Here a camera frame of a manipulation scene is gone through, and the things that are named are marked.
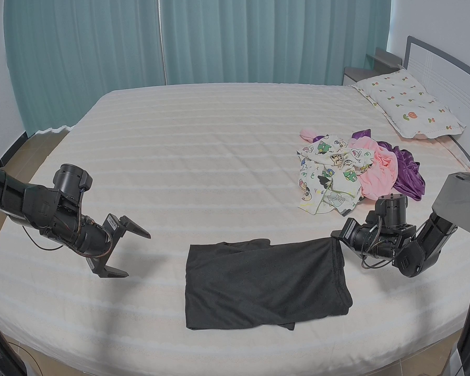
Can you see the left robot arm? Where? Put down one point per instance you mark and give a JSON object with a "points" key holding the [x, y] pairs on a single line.
{"points": [[23, 206]]}

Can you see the grey bedside table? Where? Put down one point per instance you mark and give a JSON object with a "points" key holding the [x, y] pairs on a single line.
{"points": [[354, 75]]}

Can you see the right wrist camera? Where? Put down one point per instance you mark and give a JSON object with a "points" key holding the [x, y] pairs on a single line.
{"points": [[372, 217]]}

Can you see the bed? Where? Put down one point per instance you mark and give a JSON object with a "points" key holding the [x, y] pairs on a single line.
{"points": [[180, 151]]}

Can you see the pink garment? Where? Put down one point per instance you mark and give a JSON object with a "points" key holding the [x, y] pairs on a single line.
{"points": [[380, 170]]}

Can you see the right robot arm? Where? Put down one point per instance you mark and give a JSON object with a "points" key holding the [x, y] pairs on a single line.
{"points": [[427, 237]]}

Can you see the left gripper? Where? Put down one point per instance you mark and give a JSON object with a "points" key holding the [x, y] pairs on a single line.
{"points": [[96, 241]]}

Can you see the black T-shirt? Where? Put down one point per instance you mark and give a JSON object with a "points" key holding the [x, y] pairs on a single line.
{"points": [[258, 280]]}

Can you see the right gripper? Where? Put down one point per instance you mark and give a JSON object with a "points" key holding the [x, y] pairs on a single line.
{"points": [[358, 237]]}

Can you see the blue-green curtain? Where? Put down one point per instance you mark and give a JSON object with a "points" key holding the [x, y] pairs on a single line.
{"points": [[278, 26], [82, 53]]}

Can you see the white printed pillow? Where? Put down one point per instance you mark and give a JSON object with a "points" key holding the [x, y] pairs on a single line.
{"points": [[407, 100]]}

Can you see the white printed garment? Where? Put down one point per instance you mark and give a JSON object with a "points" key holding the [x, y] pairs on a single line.
{"points": [[321, 182]]}

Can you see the purple garment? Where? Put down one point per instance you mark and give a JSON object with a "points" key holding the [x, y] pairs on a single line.
{"points": [[409, 174]]}

